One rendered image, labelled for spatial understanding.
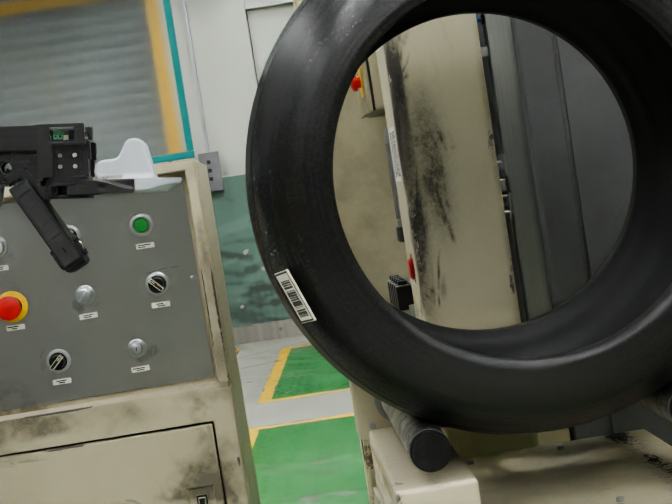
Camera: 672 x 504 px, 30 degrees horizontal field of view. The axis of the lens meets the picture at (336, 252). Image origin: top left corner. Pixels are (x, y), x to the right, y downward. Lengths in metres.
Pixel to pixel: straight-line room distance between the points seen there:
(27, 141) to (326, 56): 0.35
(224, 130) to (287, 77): 9.21
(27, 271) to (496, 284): 0.81
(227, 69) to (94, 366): 8.51
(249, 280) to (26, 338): 8.43
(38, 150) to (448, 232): 0.58
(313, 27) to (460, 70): 0.43
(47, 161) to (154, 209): 0.72
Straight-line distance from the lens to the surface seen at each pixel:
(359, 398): 1.67
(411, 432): 1.36
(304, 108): 1.28
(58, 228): 1.40
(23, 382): 2.14
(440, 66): 1.69
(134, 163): 1.39
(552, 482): 1.53
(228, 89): 10.52
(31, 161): 1.41
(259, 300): 10.52
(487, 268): 1.69
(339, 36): 1.29
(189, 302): 2.09
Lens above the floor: 1.19
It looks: 3 degrees down
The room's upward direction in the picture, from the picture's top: 9 degrees counter-clockwise
